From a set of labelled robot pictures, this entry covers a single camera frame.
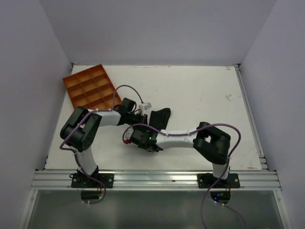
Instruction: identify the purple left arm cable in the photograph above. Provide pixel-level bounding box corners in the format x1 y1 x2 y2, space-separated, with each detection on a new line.
59 84 145 206

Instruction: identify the aluminium rail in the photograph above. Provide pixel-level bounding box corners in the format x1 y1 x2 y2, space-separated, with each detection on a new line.
234 64 269 171
30 170 281 191

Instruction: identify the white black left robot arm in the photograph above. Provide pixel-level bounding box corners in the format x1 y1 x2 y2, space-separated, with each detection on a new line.
60 98 152 187

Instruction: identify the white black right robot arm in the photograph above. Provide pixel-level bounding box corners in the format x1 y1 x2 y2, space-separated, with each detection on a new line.
122 122 231 187

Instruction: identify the aluminium front rail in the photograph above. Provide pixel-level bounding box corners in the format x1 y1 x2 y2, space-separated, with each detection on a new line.
30 170 281 191

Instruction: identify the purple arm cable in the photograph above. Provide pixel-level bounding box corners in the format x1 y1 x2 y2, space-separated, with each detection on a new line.
122 123 248 229
59 84 145 206

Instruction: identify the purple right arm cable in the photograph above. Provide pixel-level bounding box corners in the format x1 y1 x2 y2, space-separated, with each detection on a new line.
122 123 248 229

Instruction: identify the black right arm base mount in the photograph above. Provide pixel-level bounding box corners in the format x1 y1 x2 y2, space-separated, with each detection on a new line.
197 173 241 188

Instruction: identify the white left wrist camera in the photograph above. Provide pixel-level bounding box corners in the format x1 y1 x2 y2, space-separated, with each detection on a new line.
139 103 152 111

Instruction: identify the aluminium right side rail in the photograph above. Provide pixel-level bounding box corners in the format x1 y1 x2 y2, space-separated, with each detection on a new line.
234 64 269 171

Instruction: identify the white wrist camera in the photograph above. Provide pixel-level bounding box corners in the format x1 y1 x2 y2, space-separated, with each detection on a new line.
139 103 152 111
123 132 133 144

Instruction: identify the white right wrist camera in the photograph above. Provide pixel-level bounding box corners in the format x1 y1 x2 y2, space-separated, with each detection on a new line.
123 132 133 144

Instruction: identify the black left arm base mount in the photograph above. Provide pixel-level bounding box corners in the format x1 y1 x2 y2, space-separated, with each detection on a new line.
69 170 114 188

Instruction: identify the black striped underwear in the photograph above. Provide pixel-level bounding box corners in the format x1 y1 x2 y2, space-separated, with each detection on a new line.
149 108 171 130

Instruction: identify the orange compartment tray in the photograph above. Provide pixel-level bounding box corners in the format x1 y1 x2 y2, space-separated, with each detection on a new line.
62 64 122 110

